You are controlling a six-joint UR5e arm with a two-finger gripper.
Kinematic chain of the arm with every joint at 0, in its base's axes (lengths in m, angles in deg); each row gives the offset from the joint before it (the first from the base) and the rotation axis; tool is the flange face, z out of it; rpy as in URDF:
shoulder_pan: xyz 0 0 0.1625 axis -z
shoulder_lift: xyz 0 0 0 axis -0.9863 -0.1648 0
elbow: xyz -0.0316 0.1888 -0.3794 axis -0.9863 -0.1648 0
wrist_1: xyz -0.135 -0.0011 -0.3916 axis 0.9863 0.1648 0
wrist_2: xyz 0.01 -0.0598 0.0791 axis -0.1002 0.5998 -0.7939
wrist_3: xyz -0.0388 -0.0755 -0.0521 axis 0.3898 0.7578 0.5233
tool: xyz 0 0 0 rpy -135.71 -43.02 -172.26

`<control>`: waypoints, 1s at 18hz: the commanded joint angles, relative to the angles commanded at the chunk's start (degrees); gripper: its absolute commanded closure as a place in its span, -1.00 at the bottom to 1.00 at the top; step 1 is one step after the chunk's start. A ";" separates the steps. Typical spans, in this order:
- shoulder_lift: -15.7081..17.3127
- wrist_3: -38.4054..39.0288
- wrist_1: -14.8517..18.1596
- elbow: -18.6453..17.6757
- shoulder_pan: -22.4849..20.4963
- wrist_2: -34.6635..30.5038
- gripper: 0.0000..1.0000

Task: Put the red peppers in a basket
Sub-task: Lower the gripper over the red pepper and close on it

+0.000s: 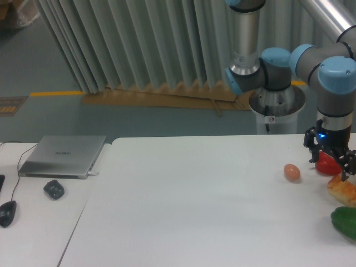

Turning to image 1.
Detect brown egg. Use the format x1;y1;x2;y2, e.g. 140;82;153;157
283;164;301;182

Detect cardboard boxes in corner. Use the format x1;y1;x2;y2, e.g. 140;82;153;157
1;0;40;30

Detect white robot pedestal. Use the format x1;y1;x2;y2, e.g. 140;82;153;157
249;85;306;135

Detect red bell pepper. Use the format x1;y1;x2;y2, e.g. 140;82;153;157
315;151;342;175

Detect black mouse cable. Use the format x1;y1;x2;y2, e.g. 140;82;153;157
0;141;42;202

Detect pale green curtain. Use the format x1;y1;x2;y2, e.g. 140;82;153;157
34;0;356;92

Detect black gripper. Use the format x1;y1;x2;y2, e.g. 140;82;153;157
303;119;355;181

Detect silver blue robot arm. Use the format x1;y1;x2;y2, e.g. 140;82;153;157
225;1;355;181

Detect black computer mouse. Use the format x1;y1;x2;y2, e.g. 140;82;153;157
0;200;17;228

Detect white usb dongle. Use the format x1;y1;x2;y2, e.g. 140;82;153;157
87;172;99;177

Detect black keyboard edge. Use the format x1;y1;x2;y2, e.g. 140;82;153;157
0;175;5;191

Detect green bell pepper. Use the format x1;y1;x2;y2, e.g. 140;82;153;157
330;206;355;240

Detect silver closed laptop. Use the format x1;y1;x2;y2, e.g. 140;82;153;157
19;135;106;179

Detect toasted bread loaf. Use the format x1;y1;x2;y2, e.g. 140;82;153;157
327;175;355;207

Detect brown cardboard sheet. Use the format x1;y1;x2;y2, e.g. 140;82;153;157
81;80;251;116

